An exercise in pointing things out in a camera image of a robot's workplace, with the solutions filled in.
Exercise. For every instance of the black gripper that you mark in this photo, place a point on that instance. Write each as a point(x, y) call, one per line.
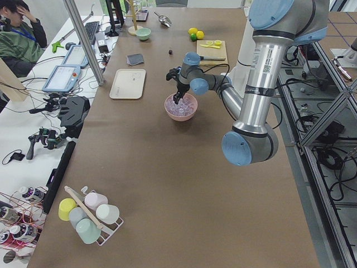
point(181, 88)

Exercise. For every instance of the clear ice cubes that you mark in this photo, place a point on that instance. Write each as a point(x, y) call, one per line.
point(185, 107)

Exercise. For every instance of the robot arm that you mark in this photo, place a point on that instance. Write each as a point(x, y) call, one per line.
point(277, 25)

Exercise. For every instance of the metal ice scoop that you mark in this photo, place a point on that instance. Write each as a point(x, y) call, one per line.
point(164, 20)

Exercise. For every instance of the wooden cup tree stand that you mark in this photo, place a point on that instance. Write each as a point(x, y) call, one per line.
point(131, 16)

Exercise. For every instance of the pink cup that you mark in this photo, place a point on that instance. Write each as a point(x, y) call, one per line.
point(93, 200)

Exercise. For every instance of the pale white-green cup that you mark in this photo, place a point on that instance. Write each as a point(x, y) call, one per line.
point(107, 213)

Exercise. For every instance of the grey cup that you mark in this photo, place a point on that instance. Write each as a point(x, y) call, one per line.
point(76, 215)

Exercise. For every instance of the yellow cup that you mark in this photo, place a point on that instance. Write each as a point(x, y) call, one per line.
point(65, 207)

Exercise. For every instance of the mint green cup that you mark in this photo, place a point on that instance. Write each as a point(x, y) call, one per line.
point(87, 231)

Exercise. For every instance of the pink bowl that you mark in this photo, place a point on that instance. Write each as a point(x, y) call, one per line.
point(181, 118)

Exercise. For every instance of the cream rabbit tray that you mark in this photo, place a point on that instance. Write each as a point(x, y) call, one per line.
point(128, 84)

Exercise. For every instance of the wooden cutting board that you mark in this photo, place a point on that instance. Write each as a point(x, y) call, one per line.
point(202, 51)

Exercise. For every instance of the grey folded cloth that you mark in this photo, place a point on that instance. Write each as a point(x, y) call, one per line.
point(135, 59)

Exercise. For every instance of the green lime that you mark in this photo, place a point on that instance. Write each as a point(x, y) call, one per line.
point(193, 37)

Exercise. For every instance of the yellow plastic knife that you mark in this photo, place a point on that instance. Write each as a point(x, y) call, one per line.
point(210, 46)

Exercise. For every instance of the lemon slice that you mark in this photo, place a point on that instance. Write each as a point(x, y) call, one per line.
point(217, 42)

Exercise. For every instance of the whole yellow lemon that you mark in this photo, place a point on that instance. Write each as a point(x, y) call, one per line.
point(192, 30)

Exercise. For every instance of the mint green bowl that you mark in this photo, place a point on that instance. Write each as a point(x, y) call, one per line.
point(143, 33)

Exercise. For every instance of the teach pendant far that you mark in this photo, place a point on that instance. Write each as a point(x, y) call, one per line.
point(76, 56)

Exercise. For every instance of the teach pendant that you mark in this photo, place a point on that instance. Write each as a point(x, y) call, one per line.
point(62, 79)
point(76, 56)

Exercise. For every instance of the black keyboard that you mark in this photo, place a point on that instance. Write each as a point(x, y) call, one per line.
point(91, 29)

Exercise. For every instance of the teach pendant near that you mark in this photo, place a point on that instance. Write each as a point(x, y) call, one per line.
point(62, 79)

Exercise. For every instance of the seated person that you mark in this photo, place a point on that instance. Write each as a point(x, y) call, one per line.
point(24, 44)

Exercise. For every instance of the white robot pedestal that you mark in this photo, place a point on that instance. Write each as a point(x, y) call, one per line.
point(239, 74)

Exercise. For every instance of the aluminium frame post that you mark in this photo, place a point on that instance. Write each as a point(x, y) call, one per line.
point(83, 38)

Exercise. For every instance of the white wire cup rack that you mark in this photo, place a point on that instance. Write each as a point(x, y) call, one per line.
point(107, 230)

